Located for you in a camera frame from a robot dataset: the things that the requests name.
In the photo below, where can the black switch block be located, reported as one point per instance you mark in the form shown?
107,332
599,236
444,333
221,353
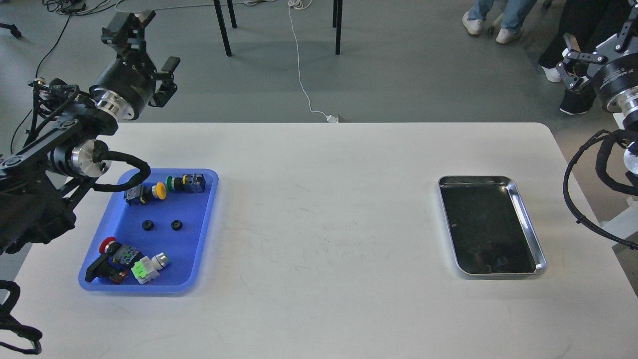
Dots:
102,268

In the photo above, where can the steel metal tray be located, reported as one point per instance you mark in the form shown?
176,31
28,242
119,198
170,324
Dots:
490,231

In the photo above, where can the black table leg right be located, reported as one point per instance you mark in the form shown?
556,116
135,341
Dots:
337,24

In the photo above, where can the red mushroom push button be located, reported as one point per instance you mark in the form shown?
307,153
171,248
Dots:
122,254

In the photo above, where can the blue plastic tray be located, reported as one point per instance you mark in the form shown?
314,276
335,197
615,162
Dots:
183,247

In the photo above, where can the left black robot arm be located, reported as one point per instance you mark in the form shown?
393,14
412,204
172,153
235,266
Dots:
62,158

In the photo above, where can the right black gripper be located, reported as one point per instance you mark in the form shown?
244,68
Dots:
612,71

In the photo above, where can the yellow push button switch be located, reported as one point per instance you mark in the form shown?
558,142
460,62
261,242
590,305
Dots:
142,194

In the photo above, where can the green push button switch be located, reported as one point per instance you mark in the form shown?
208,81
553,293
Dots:
187,183

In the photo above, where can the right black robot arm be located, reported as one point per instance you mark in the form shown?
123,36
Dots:
626,138

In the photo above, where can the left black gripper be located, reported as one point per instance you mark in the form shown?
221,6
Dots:
125,34

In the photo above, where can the black table leg left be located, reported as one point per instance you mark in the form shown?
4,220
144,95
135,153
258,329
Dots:
222,25

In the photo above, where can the black table leg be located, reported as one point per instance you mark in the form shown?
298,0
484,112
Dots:
337,24
222,25

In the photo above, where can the white green selector switch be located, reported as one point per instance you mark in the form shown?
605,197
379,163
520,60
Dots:
148,268

